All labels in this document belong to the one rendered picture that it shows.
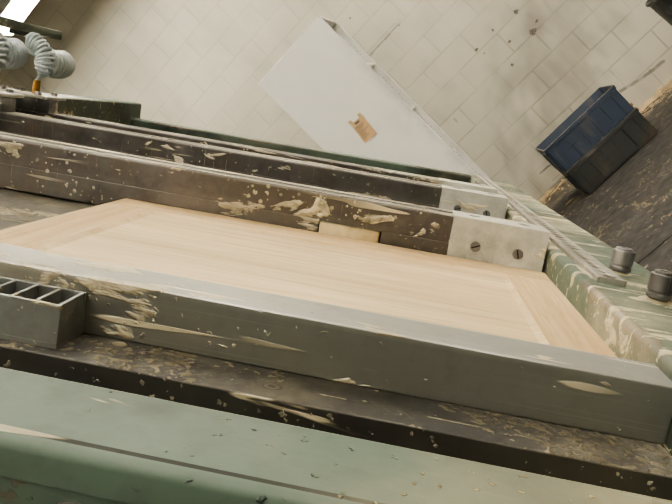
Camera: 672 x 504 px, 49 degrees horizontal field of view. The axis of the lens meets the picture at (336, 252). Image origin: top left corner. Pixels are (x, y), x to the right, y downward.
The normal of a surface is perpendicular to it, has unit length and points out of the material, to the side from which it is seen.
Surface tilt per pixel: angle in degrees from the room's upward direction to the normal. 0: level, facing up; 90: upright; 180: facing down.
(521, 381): 90
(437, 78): 90
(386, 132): 90
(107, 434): 55
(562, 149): 90
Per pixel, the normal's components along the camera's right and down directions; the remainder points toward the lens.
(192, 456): 0.16, -0.97
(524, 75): -0.17, 0.23
